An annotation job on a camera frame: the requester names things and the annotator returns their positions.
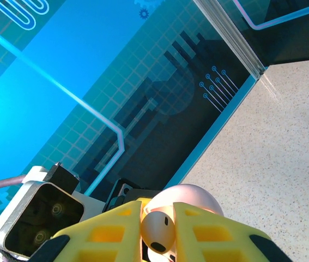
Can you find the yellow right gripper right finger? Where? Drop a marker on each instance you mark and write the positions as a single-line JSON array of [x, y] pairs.
[[214, 240]]

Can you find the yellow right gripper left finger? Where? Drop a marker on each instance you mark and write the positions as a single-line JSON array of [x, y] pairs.
[[102, 240]]

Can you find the wrist depth camera module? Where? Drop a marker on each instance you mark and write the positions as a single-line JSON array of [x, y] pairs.
[[42, 215]]

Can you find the pink earbud charging case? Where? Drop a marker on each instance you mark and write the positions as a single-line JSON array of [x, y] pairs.
[[187, 196]]

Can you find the aluminium frame post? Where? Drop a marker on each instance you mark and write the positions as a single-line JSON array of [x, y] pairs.
[[233, 38]]

